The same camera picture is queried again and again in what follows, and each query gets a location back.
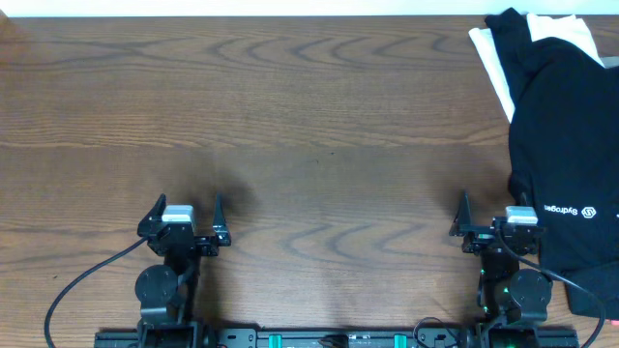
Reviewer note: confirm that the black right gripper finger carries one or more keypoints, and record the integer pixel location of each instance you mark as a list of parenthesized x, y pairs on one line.
[(462, 222), (523, 199)]

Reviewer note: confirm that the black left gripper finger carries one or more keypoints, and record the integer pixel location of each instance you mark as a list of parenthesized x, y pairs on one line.
[(154, 215), (219, 222)]

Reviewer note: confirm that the grey garment in pile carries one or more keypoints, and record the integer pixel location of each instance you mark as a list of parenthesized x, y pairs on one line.
[(610, 62)]

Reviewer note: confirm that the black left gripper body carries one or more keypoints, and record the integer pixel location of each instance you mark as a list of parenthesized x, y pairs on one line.
[(207, 248)]

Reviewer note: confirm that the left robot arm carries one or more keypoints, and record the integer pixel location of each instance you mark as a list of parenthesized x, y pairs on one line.
[(167, 291)]

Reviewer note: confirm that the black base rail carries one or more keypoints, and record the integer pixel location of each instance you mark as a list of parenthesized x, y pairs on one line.
[(425, 336)]

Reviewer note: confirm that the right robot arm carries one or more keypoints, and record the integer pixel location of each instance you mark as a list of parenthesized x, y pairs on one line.
[(513, 299)]

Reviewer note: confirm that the black Sydrogen t-shirt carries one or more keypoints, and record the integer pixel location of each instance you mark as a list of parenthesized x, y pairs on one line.
[(564, 149)]

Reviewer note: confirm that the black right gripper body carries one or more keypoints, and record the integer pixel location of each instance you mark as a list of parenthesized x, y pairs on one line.
[(479, 239)]

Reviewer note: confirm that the black shirt in pile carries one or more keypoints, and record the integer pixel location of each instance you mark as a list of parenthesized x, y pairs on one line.
[(512, 41)]

